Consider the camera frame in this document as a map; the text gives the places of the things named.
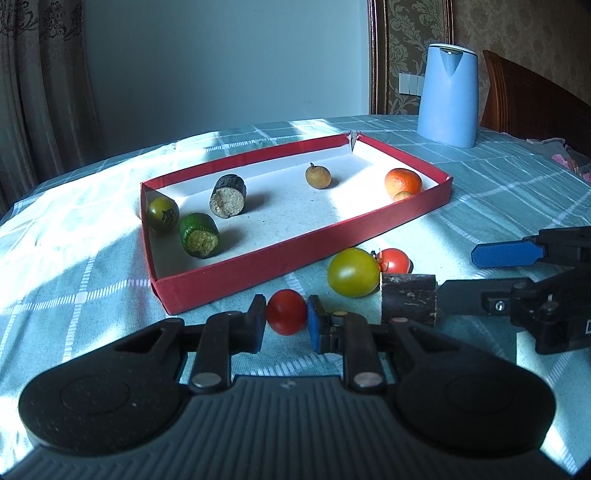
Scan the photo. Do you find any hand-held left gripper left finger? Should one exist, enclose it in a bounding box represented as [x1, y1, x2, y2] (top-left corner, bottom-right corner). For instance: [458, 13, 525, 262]
[111, 295, 269, 396]

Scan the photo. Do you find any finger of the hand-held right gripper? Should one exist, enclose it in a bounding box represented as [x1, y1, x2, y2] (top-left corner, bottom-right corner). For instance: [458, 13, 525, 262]
[471, 226, 591, 269]
[436, 277, 560, 319]

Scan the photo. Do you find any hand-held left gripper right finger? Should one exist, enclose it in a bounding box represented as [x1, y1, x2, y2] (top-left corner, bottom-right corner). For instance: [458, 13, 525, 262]
[307, 295, 462, 396]

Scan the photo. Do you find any red cherry tomato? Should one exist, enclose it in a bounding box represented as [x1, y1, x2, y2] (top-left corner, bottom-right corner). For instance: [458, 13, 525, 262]
[266, 289, 308, 336]
[372, 248, 413, 274]

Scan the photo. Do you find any green cucumber piece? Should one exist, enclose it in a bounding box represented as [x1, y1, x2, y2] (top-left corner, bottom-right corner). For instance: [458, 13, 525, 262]
[180, 213, 222, 259]

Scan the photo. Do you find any red shallow cardboard box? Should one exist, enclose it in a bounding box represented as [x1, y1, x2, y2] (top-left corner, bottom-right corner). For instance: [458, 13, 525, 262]
[140, 131, 454, 317]

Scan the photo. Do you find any orange tangerine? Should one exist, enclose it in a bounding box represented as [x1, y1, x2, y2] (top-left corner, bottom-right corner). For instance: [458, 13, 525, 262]
[385, 168, 423, 195]

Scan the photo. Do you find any dark eggplant piece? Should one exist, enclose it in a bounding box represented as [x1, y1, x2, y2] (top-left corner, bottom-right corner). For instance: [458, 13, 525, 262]
[209, 174, 247, 219]

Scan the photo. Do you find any yellow-green tomato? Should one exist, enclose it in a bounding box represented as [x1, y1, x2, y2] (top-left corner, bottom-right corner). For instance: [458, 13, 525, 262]
[327, 248, 382, 298]
[147, 196, 180, 232]

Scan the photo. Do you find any pink cloth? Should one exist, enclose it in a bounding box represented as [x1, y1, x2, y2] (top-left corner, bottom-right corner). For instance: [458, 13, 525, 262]
[550, 137, 591, 184]

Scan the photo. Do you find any brown wooden chair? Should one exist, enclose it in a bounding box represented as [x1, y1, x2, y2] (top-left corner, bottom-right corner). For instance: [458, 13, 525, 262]
[480, 50, 591, 157]

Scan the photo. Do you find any light blue electric kettle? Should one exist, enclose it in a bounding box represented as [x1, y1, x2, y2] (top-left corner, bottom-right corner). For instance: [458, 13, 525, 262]
[416, 43, 478, 149]

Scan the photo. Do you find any teal checked tablecloth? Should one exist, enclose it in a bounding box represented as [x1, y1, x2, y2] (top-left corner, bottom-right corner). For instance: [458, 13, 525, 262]
[0, 114, 591, 476]

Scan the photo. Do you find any brown patterned curtain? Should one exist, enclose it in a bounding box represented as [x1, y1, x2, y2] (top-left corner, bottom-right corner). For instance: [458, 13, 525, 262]
[0, 0, 105, 208]

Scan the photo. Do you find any white wall switch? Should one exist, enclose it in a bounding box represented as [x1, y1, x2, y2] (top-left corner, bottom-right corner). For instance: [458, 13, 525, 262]
[398, 74, 426, 96]

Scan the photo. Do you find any brown wooden door frame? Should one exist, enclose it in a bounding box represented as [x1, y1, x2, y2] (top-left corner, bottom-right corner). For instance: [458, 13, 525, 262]
[367, 0, 455, 116]

